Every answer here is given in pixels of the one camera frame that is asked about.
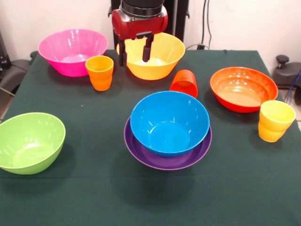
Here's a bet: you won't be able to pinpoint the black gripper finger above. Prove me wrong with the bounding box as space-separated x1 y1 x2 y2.
135 31 155 63
117 39 128 67

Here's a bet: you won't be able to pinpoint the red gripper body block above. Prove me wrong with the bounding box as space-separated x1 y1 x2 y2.
111 6 169 42

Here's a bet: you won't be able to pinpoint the red-orange cup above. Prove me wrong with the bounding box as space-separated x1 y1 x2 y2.
169 69 199 99

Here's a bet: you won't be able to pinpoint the blue bowl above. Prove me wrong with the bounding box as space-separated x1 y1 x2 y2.
129 90 211 158

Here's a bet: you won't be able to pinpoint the purple bowl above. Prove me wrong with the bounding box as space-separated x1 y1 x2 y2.
123 116 213 171

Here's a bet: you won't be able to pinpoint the large yellow-orange bowl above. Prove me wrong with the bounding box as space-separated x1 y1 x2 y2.
116 32 186 81

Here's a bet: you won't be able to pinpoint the orange cup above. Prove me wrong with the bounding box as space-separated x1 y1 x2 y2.
85 55 115 92

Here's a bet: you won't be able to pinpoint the large pink bowl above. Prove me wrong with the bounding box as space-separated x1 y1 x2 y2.
37 29 109 78

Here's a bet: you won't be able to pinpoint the shallow red-orange bowl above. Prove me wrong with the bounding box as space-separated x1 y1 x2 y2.
210 66 279 114

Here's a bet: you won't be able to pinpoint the black device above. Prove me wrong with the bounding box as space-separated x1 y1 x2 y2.
0 30 10 70

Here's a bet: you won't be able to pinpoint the green bowl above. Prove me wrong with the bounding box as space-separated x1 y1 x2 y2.
0 112 66 176

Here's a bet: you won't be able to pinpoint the yellow cup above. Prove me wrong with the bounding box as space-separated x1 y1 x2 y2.
258 100 297 143

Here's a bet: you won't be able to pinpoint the dark green tablecloth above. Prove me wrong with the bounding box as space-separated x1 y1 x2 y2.
0 49 301 226

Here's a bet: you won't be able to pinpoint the black hanging cables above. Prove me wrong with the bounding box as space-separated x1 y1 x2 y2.
198 0 214 50

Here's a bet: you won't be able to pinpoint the blue cable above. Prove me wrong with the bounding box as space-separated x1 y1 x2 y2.
288 70 301 104

